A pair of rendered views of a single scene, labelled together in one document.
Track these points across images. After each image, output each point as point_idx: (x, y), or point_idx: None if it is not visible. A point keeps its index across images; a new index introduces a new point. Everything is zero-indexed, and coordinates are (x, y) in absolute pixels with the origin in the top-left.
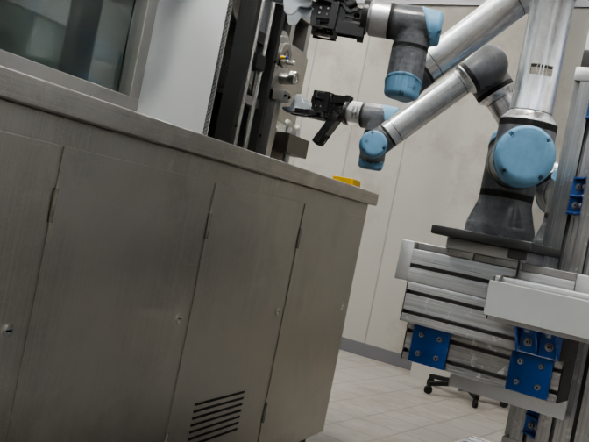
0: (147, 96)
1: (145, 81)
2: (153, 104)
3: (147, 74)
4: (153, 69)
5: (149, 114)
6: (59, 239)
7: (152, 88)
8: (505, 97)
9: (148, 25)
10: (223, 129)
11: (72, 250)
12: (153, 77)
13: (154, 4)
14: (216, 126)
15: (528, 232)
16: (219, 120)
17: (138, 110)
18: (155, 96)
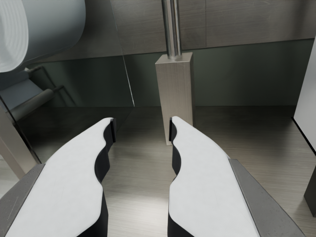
0: (307, 90)
1: (308, 76)
2: (309, 101)
3: (311, 69)
4: (315, 66)
5: (305, 108)
6: None
7: (311, 84)
8: None
9: (16, 170)
10: (315, 188)
11: None
12: (314, 74)
13: (7, 154)
14: (311, 177)
15: None
16: (314, 174)
17: (301, 100)
18: (311, 94)
